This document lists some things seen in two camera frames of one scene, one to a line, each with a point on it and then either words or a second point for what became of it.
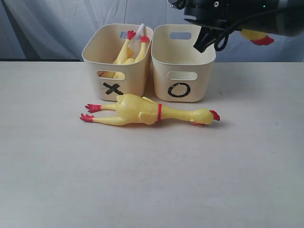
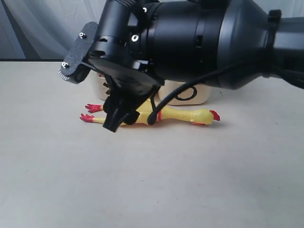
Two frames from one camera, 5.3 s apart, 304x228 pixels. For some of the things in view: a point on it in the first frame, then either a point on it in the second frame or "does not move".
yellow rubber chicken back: (132, 109) does not move
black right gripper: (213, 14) → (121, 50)
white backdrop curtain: (54, 30) does not move
